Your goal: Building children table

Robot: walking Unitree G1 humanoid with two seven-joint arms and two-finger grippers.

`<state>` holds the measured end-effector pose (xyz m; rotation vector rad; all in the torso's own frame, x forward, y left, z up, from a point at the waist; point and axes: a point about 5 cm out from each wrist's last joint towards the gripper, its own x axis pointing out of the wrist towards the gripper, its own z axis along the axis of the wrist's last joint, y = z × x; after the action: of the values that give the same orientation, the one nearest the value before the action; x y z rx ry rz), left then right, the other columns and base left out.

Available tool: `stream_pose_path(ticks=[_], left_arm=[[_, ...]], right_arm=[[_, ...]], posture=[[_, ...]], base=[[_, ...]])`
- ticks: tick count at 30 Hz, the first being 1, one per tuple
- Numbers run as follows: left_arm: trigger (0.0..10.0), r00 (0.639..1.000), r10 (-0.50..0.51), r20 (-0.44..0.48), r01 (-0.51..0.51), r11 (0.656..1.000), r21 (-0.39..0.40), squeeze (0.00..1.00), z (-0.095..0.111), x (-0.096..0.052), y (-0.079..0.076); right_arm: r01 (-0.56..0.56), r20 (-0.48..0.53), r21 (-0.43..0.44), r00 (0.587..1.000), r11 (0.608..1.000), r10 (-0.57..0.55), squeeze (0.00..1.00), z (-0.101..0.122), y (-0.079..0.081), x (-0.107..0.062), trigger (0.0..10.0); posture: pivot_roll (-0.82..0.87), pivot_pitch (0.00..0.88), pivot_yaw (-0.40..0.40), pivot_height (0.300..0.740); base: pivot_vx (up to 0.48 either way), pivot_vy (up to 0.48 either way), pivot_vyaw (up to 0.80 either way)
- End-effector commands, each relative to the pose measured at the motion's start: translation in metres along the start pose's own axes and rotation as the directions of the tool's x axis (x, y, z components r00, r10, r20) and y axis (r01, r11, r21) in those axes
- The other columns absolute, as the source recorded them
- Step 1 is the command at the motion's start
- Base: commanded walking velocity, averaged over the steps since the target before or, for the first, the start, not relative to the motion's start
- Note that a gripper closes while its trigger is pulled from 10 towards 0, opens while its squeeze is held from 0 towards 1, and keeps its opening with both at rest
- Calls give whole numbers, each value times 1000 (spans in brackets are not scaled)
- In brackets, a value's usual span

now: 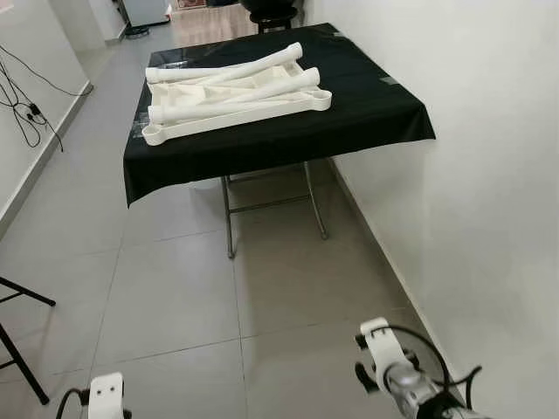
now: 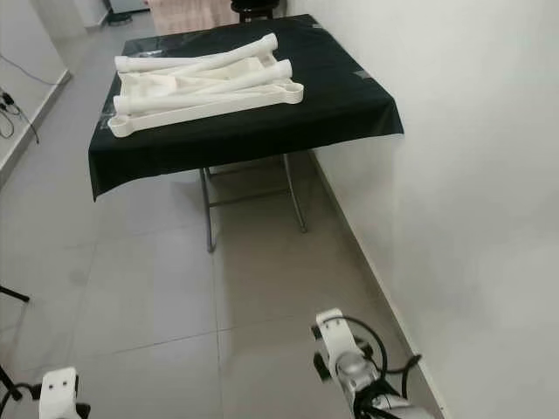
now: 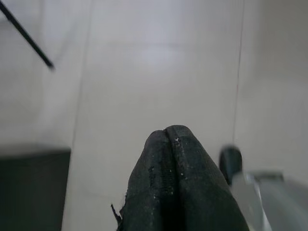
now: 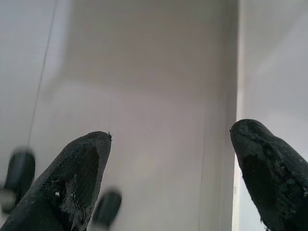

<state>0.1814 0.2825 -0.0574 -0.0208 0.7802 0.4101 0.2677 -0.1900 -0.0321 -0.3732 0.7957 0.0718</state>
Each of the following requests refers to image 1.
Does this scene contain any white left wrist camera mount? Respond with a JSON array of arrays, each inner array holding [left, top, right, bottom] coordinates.
[[87, 373, 126, 419]]

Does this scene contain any black tripod stand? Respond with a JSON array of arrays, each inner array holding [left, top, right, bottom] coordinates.
[[0, 277, 57, 406]]

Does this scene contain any long black wall cable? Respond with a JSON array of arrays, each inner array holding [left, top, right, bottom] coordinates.
[[0, 44, 93, 97]]

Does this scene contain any white plastic table top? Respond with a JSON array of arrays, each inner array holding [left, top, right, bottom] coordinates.
[[141, 54, 334, 147]]

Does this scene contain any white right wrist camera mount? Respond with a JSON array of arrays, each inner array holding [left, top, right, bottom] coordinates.
[[358, 317, 404, 385]]

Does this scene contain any looped black wall cable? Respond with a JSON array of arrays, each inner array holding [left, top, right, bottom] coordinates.
[[0, 65, 64, 154]]

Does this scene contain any black stool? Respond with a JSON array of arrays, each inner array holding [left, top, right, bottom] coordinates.
[[240, 0, 305, 34]]

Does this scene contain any beige cloth covered table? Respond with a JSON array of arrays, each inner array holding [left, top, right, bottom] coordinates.
[[170, 7, 259, 46]]

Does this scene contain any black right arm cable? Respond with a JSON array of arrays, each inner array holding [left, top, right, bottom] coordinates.
[[376, 325, 484, 411]]

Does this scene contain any black tablecloth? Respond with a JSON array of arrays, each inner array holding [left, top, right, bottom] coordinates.
[[122, 24, 436, 208]]

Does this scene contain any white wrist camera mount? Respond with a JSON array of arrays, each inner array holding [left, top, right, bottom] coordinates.
[[87, 373, 126, 419], [358, 317, 404, 385]]

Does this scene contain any white refrigerator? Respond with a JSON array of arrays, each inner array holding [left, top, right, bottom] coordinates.
[[118, 0, 173, 27]]

